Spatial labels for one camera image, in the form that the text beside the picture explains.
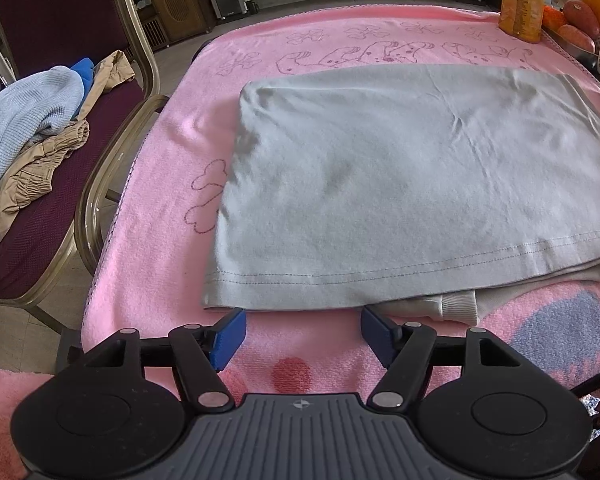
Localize pink printed blanket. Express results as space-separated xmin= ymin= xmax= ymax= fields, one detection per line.
xmin=80 ymin=2 xmax=600 ymax=408

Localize black cable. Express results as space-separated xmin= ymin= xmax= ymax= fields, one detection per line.
xmin=570 ymin=367 xmax=600 ymax=403

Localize pink rug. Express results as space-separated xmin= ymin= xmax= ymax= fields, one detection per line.
xmin=0 ymin=367 xmax=56 ymax=480

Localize red sweet potato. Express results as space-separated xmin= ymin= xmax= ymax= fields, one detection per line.
xmin=555 ymin=24 xmax=597 ymax=55

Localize metal bowl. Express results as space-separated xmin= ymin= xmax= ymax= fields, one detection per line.
xmin=542 ymin=25 xmax=600 ymax=70

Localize maroon chair with gold frame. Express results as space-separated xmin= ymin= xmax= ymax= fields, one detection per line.
xmin=0 ymin=0 xmax=171 ymax=336

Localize wooden cabinet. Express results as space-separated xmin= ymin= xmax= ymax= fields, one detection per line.
xmin=130 ymin=0 xmax=218 ymax=51

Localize beige ruched garment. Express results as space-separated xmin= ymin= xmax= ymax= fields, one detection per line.
xmin=0 ymin=50 xmax=136 ymax=281

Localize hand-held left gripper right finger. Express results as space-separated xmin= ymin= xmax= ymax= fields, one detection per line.
xmin=360 ymin=305 xmax=523 ymax=409

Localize cream garment with line print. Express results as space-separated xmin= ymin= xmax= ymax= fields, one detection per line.
xmin=375 ymin=262 xmax=600 ymax=326

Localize light blue knit sweater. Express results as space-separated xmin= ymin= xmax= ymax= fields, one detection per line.
xmin=0 ymin=65 xmax=88 ymax=251

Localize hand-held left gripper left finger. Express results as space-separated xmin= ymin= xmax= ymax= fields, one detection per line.
xmin=82 ymin=307 xmax=246 ymax=411

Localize orange fruit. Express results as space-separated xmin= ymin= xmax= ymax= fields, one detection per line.
xmin=542 ymin=5 xmax=567 ymax=32

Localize grey t-shirt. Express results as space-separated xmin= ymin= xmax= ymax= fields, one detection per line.
xmin=202 ymin=62 xmax=600 ymax=311

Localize orange plastic bottle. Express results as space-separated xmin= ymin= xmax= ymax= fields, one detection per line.
xmin=497 ymin=0 xmax=546 ymax=43

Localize bright blue cloth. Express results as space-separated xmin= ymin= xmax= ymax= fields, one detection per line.
xmin=70 ymin=57 xmax=97 ymax=111

